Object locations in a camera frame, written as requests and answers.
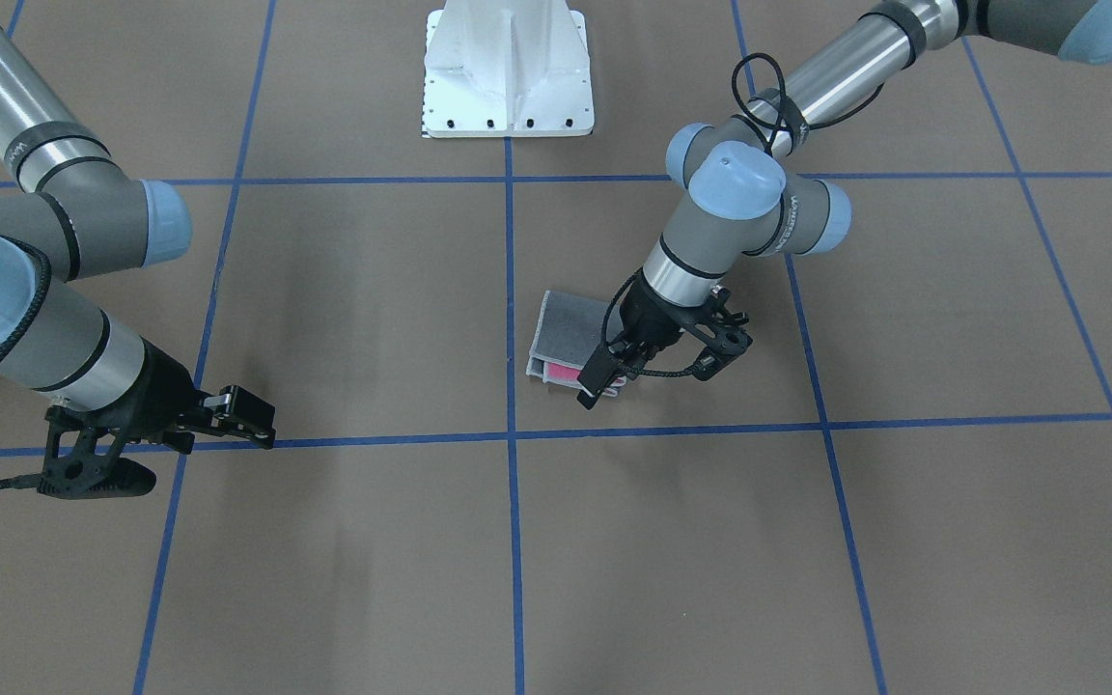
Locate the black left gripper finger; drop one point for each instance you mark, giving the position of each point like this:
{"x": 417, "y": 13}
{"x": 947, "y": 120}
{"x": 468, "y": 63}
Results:
{"x": 601, "y": 373}

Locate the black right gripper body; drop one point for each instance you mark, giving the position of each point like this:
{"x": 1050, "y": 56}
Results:
{"x": 167, "y": 386}

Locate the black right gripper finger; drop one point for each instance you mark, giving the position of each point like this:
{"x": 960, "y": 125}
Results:
{"x": 239, "y": 413}

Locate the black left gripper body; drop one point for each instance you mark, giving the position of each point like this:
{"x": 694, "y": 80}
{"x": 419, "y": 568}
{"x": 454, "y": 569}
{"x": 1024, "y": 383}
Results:
{"x": 648, "y": 316}

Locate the pink and grey towel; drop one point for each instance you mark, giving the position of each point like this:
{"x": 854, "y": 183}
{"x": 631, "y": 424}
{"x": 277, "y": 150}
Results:
{"x": 569, "y": 329}

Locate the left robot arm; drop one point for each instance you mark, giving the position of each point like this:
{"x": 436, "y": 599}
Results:
{"x": 739, "y": 201}

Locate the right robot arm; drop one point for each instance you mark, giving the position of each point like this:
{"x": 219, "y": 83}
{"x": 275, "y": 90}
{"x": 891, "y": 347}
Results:
{"x": 78, "y": 215}

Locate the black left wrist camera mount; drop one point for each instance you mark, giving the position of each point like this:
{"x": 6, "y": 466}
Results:
{"x": 722, "y": 331}

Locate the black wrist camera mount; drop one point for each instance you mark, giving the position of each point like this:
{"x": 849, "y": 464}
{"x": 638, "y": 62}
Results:
{"x": 722, "y": 331}
{"x": 83, "y": 462}

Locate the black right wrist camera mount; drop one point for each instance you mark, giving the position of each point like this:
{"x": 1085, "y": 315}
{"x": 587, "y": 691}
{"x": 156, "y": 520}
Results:
{"x": 83, "y": 462}

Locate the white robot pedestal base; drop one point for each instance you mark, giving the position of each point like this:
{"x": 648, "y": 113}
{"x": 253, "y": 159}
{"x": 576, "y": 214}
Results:
{"x": 507, "y": 69}

